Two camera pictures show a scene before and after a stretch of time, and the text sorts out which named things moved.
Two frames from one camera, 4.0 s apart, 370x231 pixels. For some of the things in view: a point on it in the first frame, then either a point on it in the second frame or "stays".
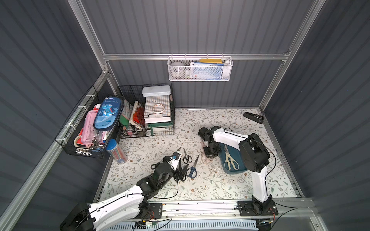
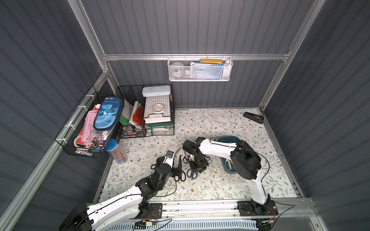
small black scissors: x=187 y=158 stays
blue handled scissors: x=191 y=172 stays
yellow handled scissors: x=230 y=161 stays
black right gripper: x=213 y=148 -> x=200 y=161
